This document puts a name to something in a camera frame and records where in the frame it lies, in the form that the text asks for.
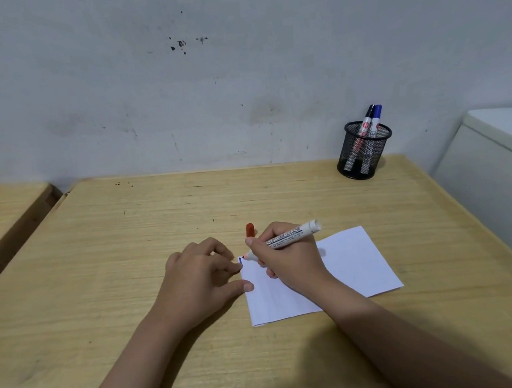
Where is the person's left hand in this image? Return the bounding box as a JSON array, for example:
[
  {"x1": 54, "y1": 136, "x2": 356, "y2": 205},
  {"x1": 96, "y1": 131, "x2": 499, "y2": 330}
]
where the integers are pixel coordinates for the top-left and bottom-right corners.
[{"x1": 149, "y1": 234, "x2": 259, "y2": 336}]

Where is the person's right hand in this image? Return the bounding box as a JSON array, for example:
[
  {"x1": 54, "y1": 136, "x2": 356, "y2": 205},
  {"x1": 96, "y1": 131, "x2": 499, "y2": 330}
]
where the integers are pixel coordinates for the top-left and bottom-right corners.
[{"x1": 243, "y1": 217, "x2": 337, "y2": 309}]

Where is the white marker with blue tip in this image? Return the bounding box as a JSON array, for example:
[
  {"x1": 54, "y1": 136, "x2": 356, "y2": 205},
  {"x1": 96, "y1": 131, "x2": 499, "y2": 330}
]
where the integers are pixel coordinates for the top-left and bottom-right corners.
[{"x1": 236, "y1": 218, "x2": 325, "y2": 266}]

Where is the white paper sheet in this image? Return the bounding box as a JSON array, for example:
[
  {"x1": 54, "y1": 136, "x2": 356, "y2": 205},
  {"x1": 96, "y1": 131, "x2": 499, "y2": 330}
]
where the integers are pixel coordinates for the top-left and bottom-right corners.
[{"x1": 235, "y1": 222, "x2": 407, "y2": 329}]

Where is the person's left forearm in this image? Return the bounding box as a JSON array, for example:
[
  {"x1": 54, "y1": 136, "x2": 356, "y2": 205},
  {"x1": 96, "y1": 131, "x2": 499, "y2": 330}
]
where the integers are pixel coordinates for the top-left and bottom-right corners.
[{"x1": 58, "y1": 309, "x2": 190, "y2": 388}]

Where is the person's right forearm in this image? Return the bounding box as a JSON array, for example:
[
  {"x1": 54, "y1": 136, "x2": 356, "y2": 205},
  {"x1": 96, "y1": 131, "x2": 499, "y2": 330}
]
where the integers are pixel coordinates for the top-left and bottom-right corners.
[{"x1": 312, "y1": 261, "x2": 512, "y2": 388}]

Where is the black mesh pen holder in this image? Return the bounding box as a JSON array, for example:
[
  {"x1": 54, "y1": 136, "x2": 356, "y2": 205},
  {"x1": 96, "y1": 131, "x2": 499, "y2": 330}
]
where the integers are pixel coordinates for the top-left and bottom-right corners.
[{"x1": 333, "y1": 117, "x2": 397, "y2": 183}]

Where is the black capped white marker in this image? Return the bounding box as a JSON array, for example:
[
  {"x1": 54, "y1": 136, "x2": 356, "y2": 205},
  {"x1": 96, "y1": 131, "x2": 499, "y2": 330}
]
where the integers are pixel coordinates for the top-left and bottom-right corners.
[{"x1": 338, "y1": 104, "x2": 381, "y2": 173}]

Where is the blue capped white marker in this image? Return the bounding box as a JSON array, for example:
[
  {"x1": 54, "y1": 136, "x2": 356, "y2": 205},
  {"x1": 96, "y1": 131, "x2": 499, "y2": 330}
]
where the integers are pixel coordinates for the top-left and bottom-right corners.
[{"x1": 352, "y1": 104, "x2": 389, "y2": 177}]

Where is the wooden side table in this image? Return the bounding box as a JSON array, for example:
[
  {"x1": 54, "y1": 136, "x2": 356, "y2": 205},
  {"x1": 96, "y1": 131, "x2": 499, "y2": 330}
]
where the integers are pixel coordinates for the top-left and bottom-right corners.
[{"x1": 0, "y1": 178, "x2": 73, "y2": 299}]

